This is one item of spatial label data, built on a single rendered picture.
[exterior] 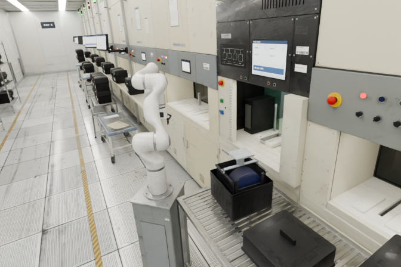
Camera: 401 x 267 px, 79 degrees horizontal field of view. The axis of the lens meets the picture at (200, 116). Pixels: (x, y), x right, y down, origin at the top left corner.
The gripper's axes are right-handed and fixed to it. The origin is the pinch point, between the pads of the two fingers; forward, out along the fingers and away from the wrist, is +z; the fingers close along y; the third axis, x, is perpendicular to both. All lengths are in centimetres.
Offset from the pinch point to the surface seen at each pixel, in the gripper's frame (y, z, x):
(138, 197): -12, 25, -65
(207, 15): 43, -86, 11
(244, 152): 54, -7, -76
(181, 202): 15, 25, -74
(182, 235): 14, 53, -71
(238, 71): 61, -46, -27
